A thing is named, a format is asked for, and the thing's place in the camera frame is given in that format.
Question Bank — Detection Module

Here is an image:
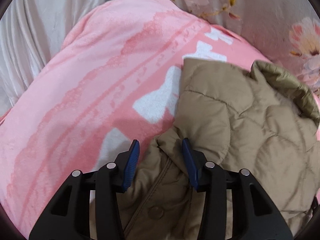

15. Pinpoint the tan quilted puffer jacket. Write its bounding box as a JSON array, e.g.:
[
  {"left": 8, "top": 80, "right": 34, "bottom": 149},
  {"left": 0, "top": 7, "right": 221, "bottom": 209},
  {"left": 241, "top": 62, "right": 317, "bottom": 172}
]
[{"left": 118, "top": 59, "right": 319, "bottom": 239}]

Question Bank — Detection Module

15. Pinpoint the pink fleece blanket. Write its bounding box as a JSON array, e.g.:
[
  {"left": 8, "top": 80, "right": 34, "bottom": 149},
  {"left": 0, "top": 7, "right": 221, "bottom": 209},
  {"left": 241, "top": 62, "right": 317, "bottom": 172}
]
[{"left": 0, "top": 0, "right": 320, "bottom": 238}]

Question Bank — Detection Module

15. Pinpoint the grey floral duvet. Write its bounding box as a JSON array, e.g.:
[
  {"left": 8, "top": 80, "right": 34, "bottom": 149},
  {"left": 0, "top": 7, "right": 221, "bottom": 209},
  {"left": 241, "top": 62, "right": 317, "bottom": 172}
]
[{"left": 171, "top": 0, "right": 319, "bottom": 93}]

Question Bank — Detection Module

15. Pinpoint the white satin curtain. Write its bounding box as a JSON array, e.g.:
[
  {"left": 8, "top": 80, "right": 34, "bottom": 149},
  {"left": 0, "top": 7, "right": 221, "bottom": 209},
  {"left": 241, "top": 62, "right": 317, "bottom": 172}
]
[{"left": 1, "top": 0, "right": 108, "bottom": 115}]

